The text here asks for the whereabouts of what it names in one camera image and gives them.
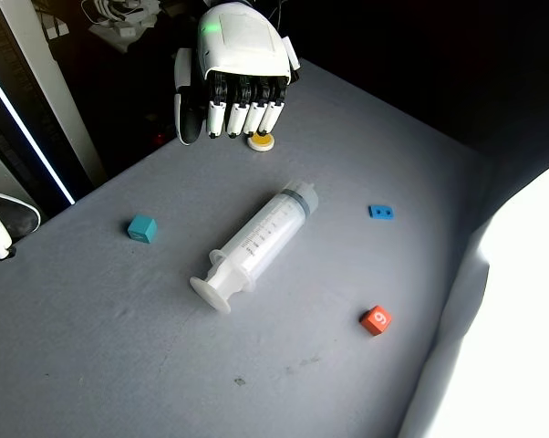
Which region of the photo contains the white clutter pile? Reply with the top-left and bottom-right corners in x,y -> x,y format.
81,0 -> 162,54

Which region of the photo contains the grey table cloth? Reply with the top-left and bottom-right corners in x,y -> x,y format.
0,58 -> 491,438

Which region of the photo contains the large clear plastic syringe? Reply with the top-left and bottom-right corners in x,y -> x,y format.
189,180 -> 320,314

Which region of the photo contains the white backdrop sheet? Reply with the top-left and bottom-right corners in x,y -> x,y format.
396,154 -> 549,438

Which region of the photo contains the white light strip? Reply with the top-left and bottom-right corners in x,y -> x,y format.
0,58 -> 77,206

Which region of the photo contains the orange number cube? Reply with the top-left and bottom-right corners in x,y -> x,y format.
359,305 -> 393,338

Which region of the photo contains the white pillar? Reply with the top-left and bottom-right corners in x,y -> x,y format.
0,0 -> 109,186

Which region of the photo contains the teal cube block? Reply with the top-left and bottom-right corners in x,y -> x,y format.
127,214 -> 159,245

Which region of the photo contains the yellow and white round button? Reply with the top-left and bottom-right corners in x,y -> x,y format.
246,131 -> 276,152

